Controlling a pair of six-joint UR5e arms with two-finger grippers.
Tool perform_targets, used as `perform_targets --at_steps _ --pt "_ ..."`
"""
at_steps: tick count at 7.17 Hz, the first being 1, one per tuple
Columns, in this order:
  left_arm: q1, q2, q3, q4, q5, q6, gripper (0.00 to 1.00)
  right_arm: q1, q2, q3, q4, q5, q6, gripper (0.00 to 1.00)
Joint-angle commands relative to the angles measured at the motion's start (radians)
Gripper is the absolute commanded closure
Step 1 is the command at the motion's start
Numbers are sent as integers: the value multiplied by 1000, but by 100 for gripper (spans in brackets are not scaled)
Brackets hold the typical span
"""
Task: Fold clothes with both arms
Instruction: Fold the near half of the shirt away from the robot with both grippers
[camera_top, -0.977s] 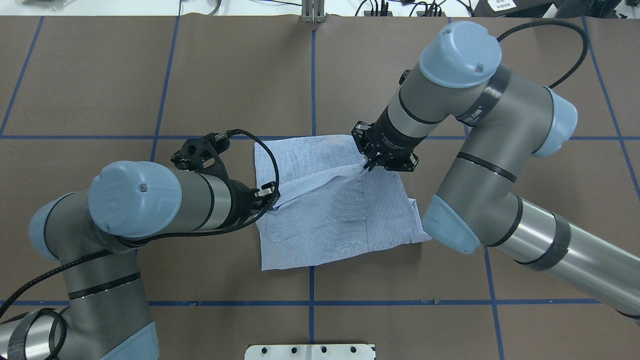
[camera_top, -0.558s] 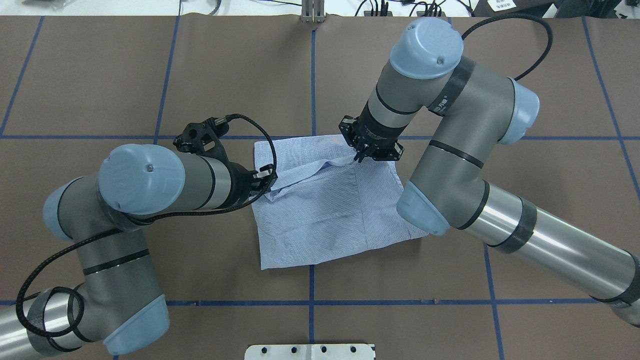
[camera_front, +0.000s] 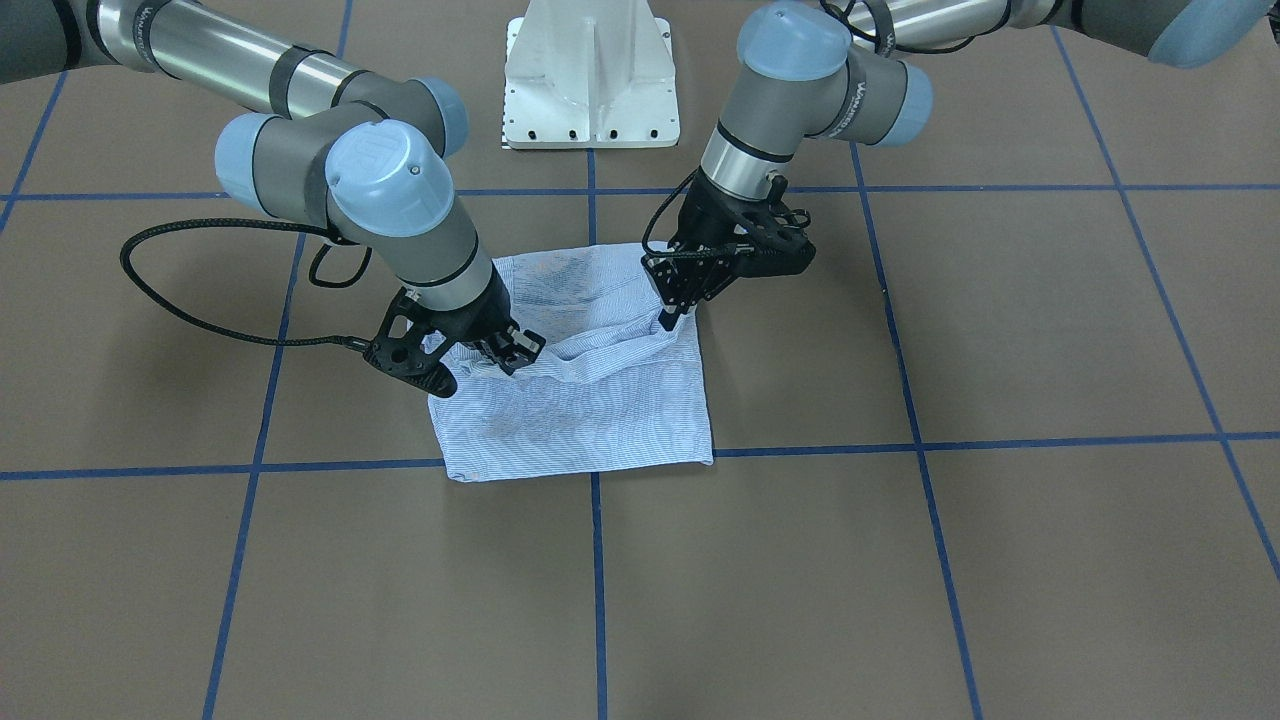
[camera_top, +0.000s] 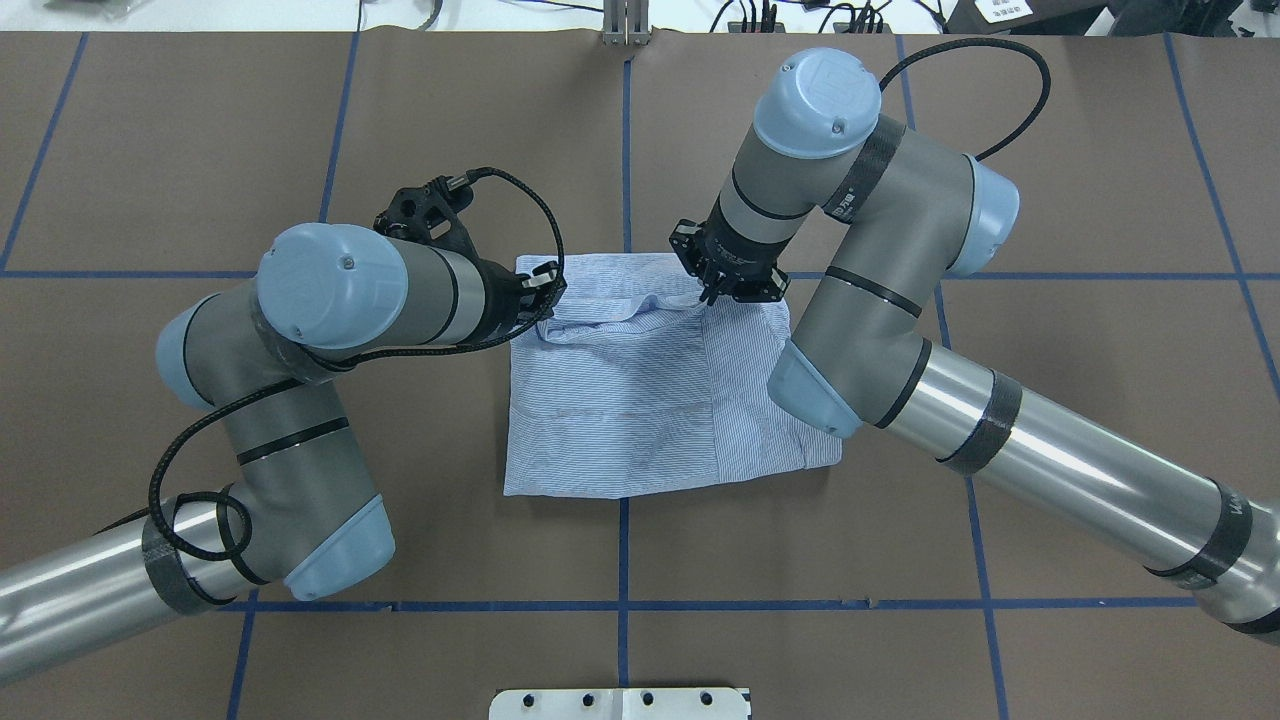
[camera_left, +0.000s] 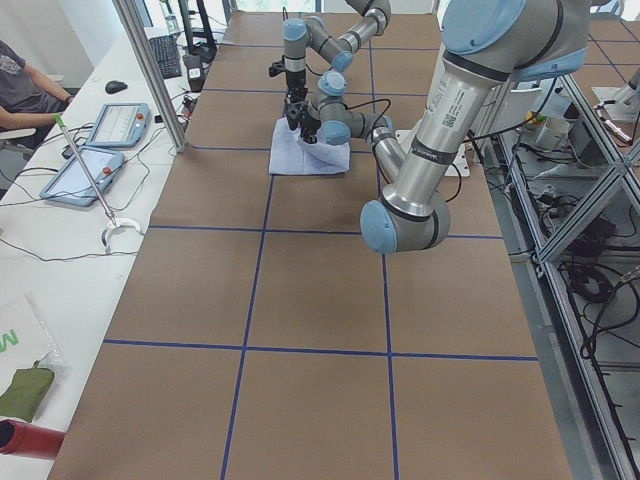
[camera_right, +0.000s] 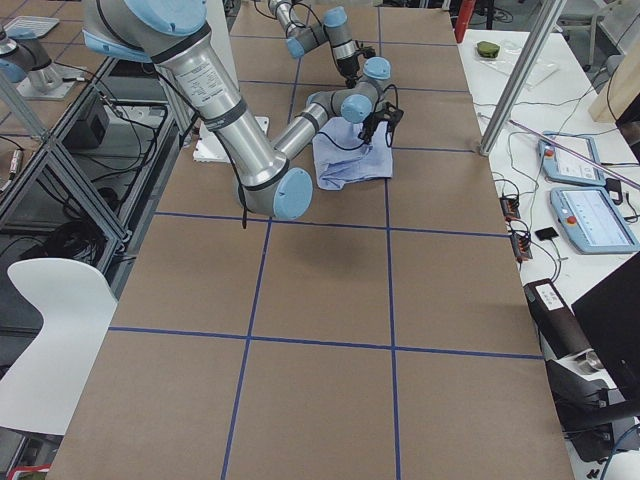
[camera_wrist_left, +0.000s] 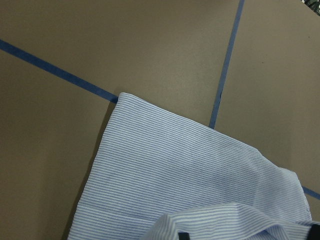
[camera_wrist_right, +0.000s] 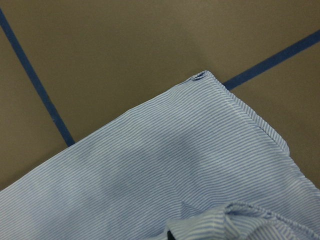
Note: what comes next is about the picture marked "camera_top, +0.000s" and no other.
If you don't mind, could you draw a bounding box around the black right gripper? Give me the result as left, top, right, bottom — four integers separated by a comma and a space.
669, 218, 790, 307

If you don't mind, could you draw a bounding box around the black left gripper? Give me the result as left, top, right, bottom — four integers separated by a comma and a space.
480, 260, 564, 341

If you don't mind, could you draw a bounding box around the light blue striped shirt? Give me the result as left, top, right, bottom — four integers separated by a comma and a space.
503, 252, 844, 500

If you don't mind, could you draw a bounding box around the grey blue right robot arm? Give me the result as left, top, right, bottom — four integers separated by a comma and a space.
669, 38, 1277, 644

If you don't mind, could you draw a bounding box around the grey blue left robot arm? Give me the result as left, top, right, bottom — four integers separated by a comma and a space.
3, 223, 566, 684

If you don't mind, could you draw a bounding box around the black power strip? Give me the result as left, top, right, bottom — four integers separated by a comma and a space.
712, 9, 893, 35

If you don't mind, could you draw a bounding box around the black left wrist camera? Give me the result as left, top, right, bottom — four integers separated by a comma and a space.
372, 176, 477, 258

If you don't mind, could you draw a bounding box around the grey aluminium frame post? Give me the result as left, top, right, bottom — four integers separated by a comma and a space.
602, 0, 652, 46

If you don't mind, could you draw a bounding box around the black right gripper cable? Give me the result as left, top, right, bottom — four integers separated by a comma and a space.
878, 38, 1053, 163

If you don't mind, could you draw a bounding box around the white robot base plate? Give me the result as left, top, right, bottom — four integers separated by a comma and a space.
488, 687, 753, 719

